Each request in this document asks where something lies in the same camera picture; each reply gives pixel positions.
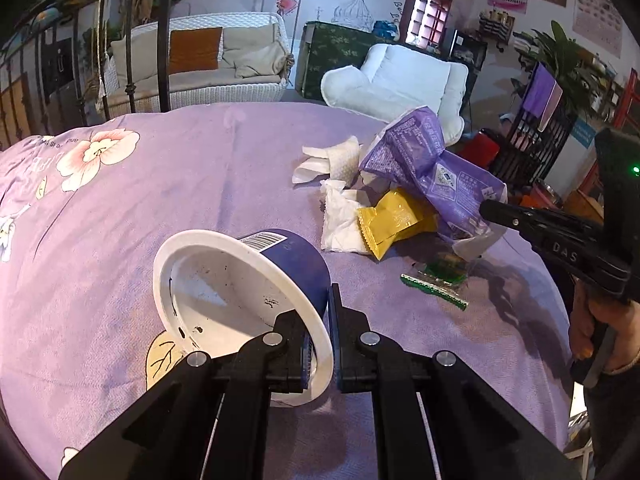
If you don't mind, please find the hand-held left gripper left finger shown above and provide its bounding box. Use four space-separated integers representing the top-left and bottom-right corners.
59 310 315 480

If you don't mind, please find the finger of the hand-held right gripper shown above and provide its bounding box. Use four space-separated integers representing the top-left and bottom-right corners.
479 199 603 238

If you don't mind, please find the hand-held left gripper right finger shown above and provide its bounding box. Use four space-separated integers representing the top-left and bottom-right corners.
327 284 581 480

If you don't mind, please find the purple plastic package bag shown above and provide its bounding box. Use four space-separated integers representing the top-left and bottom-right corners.
359 106 508 261

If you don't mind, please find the person's right forearm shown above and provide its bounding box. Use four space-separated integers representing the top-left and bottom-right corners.
582 360 640 480

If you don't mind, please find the person's right hand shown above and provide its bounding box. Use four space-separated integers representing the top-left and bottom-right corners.
567 280 640 376

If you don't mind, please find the black iron rack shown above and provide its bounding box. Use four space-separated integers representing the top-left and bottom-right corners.
492 62 576 186

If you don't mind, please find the red floor appliance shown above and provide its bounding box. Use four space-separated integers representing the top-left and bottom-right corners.
457 130 501 166

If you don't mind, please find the clear green plastic wrapper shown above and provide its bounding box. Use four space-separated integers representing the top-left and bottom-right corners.
417 252 483 286

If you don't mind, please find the red ladder shelf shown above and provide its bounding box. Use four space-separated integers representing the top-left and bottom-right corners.
612 67 640 131

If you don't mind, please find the pink towel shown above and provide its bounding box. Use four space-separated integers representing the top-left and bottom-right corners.
537 85 563 133

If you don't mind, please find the green wrapper strip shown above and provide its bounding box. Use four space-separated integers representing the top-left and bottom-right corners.
400 273 470 309

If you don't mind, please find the yellow snack packet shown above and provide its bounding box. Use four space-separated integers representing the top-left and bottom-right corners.
356 187 441 261

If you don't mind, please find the purple towel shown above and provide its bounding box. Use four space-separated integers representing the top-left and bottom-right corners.
522 62 558 118

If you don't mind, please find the white crumpled tissue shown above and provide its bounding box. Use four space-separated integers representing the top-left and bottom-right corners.
320 178 373 253

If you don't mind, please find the green potted plant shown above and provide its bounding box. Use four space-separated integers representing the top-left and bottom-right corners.
515 20 616 121

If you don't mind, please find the small black framed screen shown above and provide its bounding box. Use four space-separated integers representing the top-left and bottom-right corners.
442 27 488 68

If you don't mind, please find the white padded armchair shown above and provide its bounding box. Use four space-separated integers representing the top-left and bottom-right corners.
320 43 470 136

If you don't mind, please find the white embossed wipe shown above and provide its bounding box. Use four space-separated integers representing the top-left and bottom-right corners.
291 136 362 184

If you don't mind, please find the purple floral bed sheet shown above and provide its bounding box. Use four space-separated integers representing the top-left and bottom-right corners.
0 102 576 480

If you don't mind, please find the green floral cabinet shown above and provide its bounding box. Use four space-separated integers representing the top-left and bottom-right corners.
295 21 401 101

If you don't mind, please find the white wicker swing sofa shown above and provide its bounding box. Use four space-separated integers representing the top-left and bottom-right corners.
97 12 296 121

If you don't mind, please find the beige cushion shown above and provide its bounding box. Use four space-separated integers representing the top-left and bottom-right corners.
220 22 288 79

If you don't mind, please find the brown cushion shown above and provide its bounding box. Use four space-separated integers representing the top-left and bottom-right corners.
167 27 223 76

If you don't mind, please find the white cushion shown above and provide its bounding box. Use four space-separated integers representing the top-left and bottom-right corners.
110 35 163 93

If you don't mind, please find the blue wall sign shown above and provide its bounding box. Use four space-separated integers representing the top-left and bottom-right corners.
570 119 598 150

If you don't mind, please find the eyebrow chart wall poster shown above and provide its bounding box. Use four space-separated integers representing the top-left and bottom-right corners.
572 0 626 58

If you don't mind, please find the wall shelf with bottles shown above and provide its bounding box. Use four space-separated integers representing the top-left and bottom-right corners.
477 7 516 46

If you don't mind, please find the swing rope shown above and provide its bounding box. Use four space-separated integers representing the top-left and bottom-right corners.
284 0 312 81

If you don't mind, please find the black iron bed frame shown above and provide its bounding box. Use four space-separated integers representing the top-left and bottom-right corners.
0 0 181 151

